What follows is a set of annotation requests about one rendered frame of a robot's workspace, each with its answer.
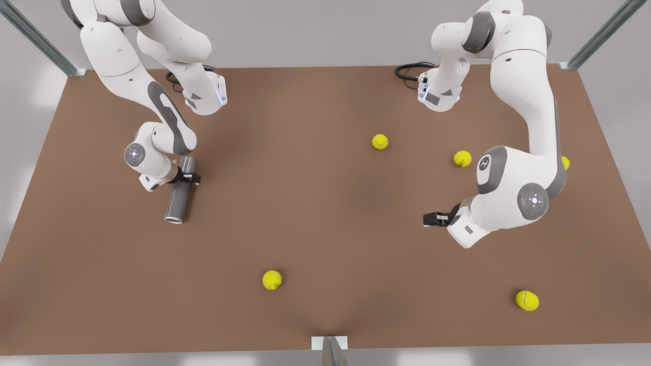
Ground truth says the grey tennis ball tube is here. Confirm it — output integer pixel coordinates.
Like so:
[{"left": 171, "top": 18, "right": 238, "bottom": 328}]
[{"left": 164, "top": 156, "right": 198, "bottom": 225}]

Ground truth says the black cable loop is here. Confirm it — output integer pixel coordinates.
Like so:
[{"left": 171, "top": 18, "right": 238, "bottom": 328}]
[
  {"left": 395, "top": 62, "right": 437, "bottom": 90},
  {"left": 165, "top": 65, "right": 216, "bottom": 95}
]

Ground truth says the silver frame post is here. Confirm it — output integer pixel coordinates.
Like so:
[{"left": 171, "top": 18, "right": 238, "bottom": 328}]
[
  {"left": 311, "top": 335, "right": 349, "bottom": 366},
  {"left": 0, "top": 0, "right": 87, "bottom": 78},
  {"left": 558, "top": 0, "right": 648, "bottom": 71}
]

